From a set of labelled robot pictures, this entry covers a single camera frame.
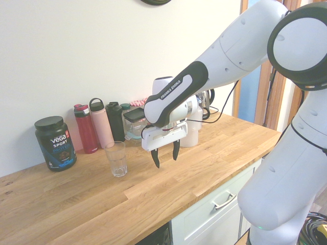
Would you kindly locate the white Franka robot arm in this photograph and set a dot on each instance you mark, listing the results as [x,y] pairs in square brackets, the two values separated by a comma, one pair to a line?
[255,38]

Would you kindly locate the stainless steel electric kettle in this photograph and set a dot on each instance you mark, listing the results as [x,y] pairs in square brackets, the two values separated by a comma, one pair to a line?
[208,96]

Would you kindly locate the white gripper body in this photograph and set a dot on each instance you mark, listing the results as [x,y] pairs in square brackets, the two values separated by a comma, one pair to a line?
[163,136]

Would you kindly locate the jar with red checkered lid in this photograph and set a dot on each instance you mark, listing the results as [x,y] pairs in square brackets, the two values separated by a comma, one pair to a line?
[138,102]

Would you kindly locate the black Vega protein tub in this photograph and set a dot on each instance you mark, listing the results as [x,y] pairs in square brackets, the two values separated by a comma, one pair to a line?
[56,145]

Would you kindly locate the dark under-counter appliance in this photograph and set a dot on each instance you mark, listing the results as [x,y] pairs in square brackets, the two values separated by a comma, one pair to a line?
[161,236]

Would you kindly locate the black round wall object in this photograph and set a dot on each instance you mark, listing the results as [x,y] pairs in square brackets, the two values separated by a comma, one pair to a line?
[155,2]

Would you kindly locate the glass container with teal lid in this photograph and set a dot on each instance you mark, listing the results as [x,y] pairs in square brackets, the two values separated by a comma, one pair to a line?
[132,139]

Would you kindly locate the pale green cabinet drawer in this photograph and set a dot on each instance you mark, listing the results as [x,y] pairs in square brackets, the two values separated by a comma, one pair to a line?
[204,222]

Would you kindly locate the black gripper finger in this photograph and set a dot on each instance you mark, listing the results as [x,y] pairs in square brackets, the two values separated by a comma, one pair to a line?
[155,158]
[175,150]

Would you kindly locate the pink water bottle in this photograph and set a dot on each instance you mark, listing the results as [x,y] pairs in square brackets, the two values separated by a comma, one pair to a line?
[102,125]

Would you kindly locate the wooden door frame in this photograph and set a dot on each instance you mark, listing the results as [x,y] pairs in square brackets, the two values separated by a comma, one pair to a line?
[277,102]

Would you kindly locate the yellow box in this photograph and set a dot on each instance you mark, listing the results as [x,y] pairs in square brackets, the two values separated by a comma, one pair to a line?
[322,234]

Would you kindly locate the black shaker bottle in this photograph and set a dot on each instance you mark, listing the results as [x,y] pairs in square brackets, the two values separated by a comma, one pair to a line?
[115,122]

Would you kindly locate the glass french press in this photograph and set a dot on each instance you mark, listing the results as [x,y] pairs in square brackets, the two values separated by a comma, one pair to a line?
[206,113]

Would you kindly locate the glass container with black lid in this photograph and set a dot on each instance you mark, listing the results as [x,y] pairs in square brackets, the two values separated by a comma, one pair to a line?
[133,118]

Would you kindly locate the jar with green lid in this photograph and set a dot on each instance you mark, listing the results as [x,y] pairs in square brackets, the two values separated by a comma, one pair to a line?
[125,106]

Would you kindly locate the translucent pitcher with blue lid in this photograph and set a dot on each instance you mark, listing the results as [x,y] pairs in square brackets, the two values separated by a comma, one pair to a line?
[191,137]

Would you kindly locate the red water bottle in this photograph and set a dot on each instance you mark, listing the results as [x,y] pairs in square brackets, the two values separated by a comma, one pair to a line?
[85,130]

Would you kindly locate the clear drinking glass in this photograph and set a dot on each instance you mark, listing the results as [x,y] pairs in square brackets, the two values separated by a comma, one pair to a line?
[116,163]

